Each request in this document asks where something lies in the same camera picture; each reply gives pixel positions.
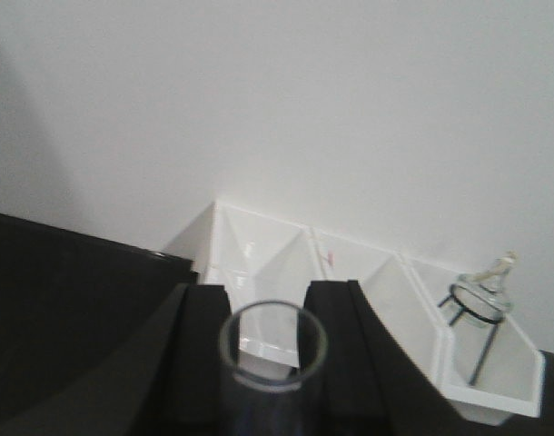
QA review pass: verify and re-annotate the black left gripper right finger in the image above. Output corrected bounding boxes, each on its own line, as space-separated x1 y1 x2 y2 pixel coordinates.
303 281 464 435

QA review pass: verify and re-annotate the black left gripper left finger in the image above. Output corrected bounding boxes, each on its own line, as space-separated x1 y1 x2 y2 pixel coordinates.
0 283 230 435

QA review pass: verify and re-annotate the clear glass test tube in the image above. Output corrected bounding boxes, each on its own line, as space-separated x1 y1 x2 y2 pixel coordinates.
219 300 329 435

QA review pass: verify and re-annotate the middle white storage bin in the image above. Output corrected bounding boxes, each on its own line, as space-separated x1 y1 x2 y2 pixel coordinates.
312 228 441 384

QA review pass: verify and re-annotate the white storage bin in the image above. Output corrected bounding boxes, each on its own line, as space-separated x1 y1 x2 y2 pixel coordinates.
407 260 545 426
164 202 324 312
312 228 441 384

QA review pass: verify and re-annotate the right white storage bin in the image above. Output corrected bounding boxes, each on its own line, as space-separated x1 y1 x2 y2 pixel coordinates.
407 260 545 426

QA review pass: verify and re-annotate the glass alcohol lamp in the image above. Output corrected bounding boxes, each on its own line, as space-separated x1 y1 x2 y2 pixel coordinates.
437 251 518 326

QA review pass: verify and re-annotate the left white storage bin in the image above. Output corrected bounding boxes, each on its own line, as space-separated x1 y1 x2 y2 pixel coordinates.
164 202 324 312

